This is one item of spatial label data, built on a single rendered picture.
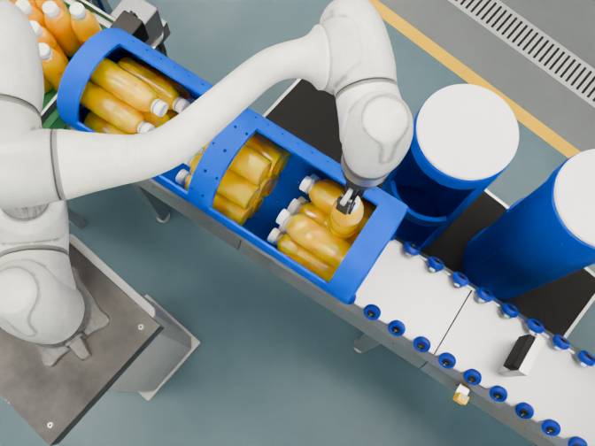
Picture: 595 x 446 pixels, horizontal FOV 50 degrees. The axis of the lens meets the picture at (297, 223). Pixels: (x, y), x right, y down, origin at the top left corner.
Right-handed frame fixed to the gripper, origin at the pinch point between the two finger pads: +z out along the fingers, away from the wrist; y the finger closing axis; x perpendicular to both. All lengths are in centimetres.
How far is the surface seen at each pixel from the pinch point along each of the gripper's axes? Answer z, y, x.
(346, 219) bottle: 7.4, -2.8, -1.3
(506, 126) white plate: 33, 51, -22
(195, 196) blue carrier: 23.1, -14.1, 33.0
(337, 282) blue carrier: 20.5, -13.0, -7.0
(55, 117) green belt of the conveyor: 48, -13, 87
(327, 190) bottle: 23.0, 5.1, 7.4
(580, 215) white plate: 33, 39, -50
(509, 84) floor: 138, 128, -22
